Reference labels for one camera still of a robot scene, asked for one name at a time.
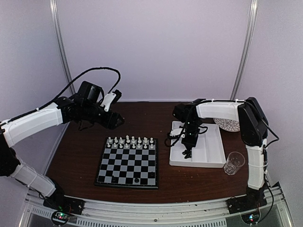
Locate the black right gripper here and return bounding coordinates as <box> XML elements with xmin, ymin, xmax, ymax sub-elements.
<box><xmin>182</xmin><ymin>118</ymin><xmax>201</xmax><ymax>149</ymax></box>

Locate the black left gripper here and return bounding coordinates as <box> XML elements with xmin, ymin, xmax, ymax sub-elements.
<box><xmin>81</xmin><ymin>103</ymin><xmax>125</xmax><ymax>130</ymax></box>

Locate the white plastic compartment tray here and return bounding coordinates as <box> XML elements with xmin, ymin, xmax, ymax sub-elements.
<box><xmin>169</xmin><ymin>123</ymin><xmax>226</xmax><ymax>168</ymax></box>

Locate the black white chess board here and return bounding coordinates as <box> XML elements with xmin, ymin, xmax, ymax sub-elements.
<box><xmin>94</xmin><ymin>141</ymin><xmax>159</xmax><ymax>190</ymax></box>

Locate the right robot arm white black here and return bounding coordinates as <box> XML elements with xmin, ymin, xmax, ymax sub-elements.
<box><xmin>167</xmin><ymin>97</ymin><xmax>268</xmax><ymax>209</ymax></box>

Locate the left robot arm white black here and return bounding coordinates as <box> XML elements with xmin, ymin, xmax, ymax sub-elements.
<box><xmin>0</xmin><ymin>81</ymin><xmax>124</xmax><ymax>210</ymax></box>

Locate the black chess pieces pile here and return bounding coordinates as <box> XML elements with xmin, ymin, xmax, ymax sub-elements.
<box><xmin>182</xmin><ymin>148</ymin><xmax>192</xmax><ymax>159</ymax></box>

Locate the white chess pieces row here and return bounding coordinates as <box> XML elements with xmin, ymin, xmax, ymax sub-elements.
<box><xmin>105</xmin><ymin>135</ymin><xmax>158</xmax><ymax>150</ymax></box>

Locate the patterned ceramic plate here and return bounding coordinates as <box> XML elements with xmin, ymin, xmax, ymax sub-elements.
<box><xmin>214</xmin><ymin>118</ymin><xmax>240</xmax><ymax>132</ymax></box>

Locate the clear drinking glass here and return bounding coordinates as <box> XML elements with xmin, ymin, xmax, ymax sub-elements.
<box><xmin>223</xmin><ymin>152</ymin><xmax>245</xmax><ymax>175</ymax></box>

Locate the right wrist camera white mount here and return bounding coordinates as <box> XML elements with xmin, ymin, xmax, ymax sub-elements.
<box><xmin>168</xmin><ymin>128</ymin><xmax>184</xmax><ymax>138</ymax></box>

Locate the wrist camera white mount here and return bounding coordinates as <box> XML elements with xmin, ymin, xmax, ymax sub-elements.
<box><xmin>100</xmin><ymin>89</ymin><xmax>122</xmax><ymax>112</ymax></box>
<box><xmin>168</xmin><ymin>128</ymin><xmax>184</xmax><ymax>138</ymax></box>

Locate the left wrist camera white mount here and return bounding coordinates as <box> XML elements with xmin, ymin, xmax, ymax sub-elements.
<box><xmin>100</xmin><ymin>89</ymin><xmax>122</xmax><ymax>112</ymax></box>

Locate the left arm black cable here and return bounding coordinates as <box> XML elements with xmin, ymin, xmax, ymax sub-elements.
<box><xmin>37</xmin><ymin>67</ymin><xmax>121</xmax><ymax>112</ymax></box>

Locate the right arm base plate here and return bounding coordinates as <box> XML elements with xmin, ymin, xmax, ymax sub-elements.
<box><xmin>226</xmin><ymin>195</ymin><xmax>267</xmax><ymax>214</ymax></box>

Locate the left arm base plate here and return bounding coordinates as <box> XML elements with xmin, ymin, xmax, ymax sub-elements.
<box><xmin>43</xmin><ymin>197</ymin><xmax>85</xmax><ymax>215</ymax></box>

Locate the right aluminium frame post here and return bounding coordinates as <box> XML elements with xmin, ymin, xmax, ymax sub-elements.
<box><xmin>230</xmin><ymin>0</ymin><xmax>258</xmax><ymax>100</ymax></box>

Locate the aluminium frame post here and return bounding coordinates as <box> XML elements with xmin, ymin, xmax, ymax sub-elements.
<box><xmin>49</xmin><ymin>0</ymin><xmax>71</xmax><ymax>82</ymax></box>
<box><xmin>230</xmin><ymin>0</ymin><xmax>258</xmax><ymax>100</ymax></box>

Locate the front aluminium rail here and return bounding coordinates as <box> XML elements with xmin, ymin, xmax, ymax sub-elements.
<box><xmin>23</xmin><ymin>186</ymin><xmax>289</xmax><ymax>227</ymax></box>

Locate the left aluminium frame post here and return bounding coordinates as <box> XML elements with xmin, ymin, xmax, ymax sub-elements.
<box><xmin>49</xmin><ymin>0</ymin><xmax>71</xmax><ymax>82</ymax></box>

